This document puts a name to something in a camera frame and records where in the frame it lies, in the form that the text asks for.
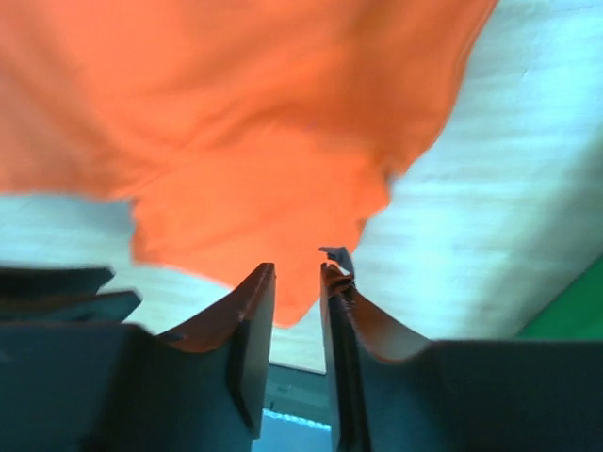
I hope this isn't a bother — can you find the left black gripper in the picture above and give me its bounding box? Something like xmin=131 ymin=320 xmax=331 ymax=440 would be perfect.
xmin=1 ymin=266 xmax=141 ymax=323

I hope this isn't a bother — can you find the green plastic bin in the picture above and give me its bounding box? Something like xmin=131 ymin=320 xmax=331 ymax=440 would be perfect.
xmin=516 ymin=257 xmax=603 ymax=341

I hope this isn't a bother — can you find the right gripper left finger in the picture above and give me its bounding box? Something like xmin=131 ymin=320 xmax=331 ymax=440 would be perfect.
xmin=1 ymin=263 xmax=276 ymax=451

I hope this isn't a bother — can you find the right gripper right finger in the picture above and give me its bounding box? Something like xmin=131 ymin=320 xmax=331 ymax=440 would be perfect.
xmin=320 ymin=247 xmax=602 ymax=451

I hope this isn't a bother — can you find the orange t shirt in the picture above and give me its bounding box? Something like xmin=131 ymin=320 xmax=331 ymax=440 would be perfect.
xmin=1 ymin=1 xmax=495 ymax=328

